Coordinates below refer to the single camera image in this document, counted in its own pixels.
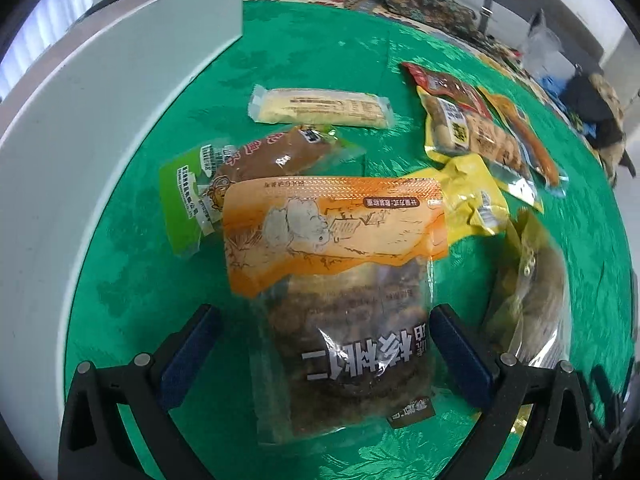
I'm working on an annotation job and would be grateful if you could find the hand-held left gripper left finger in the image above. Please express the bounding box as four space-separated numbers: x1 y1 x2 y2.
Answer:
59 304 222 480

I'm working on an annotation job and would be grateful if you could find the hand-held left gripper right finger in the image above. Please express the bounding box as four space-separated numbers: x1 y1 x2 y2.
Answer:
429 304 596 480

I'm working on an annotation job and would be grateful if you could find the orange-topped walnut snack packet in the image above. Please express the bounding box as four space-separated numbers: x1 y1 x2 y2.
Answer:
221 176 449 445

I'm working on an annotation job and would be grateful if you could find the white box wall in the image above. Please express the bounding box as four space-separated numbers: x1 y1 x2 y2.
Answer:
0 0 244 480

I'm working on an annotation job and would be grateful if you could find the clear bag of brown snacks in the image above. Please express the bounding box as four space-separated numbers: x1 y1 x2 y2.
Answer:
480 207 573 366

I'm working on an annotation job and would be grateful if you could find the plain yellow snack packet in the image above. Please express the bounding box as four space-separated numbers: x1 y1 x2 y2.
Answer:
400 154 510 246

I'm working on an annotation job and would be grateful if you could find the brown snack packet green end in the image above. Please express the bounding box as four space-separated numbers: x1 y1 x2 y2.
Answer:
159 125 367 259

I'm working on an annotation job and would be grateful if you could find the orange sausage packet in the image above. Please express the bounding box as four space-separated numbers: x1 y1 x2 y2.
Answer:
477 86 570 193

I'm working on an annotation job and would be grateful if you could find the yellow-rimmed clear snack packet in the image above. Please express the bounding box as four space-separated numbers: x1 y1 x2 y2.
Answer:
417 85 545 213

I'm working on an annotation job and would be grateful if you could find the pale yellow cake bar packet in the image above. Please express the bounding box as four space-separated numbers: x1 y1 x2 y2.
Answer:
248 84 394 130

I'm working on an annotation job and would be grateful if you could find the red snack packet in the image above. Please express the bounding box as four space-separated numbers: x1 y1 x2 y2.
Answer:
401 62 493 118

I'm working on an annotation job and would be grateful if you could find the dark clothes pile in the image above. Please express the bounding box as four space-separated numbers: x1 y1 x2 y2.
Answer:
587 72 638 176

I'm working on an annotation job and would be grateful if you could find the black garment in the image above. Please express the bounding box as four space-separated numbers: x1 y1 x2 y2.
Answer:
560 65 626 126

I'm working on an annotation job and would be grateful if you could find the clear plastic bag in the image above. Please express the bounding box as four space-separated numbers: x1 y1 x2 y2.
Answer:
520 10 566 78

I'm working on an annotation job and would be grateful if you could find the green patterned cloth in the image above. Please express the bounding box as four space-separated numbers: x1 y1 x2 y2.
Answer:
57 0 636 480

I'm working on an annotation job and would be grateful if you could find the white window curtain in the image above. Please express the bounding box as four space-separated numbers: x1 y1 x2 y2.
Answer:
0 0 93 106

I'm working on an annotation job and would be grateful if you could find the dark floral cloth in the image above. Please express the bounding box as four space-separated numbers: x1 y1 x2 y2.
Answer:
375 0 501 46

